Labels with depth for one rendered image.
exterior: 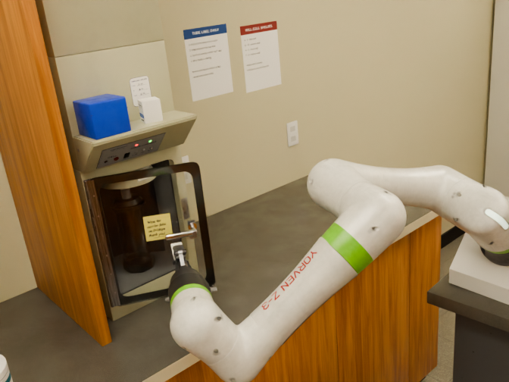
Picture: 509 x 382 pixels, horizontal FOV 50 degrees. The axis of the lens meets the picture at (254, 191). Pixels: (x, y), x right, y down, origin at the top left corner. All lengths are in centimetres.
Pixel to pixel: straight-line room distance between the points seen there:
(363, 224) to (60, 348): 93
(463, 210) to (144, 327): 94
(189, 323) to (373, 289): 112
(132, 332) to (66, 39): 81
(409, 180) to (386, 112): 171
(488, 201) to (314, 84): 137
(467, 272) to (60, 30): 129
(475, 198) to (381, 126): 168
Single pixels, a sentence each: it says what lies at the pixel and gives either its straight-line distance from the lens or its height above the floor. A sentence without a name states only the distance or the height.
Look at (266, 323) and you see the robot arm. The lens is 115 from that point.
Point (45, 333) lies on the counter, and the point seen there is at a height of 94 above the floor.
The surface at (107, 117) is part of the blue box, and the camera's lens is 140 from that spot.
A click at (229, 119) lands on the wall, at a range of 231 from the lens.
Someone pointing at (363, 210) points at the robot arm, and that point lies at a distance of 116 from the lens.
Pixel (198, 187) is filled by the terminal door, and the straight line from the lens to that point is 153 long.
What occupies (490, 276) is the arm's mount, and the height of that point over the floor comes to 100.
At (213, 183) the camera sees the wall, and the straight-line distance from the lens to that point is 231.
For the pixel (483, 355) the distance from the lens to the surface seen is 180.
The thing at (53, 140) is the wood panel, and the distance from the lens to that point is 138.
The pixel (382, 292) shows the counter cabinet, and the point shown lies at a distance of 216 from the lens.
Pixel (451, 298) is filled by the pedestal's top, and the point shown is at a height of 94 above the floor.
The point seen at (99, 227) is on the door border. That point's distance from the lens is 156.
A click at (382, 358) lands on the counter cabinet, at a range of 232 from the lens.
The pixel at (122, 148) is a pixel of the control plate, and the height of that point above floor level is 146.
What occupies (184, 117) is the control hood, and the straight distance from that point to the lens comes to 152.
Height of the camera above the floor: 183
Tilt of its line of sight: 21 degrees down
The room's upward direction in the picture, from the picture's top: 6 degrees counter-clockwise
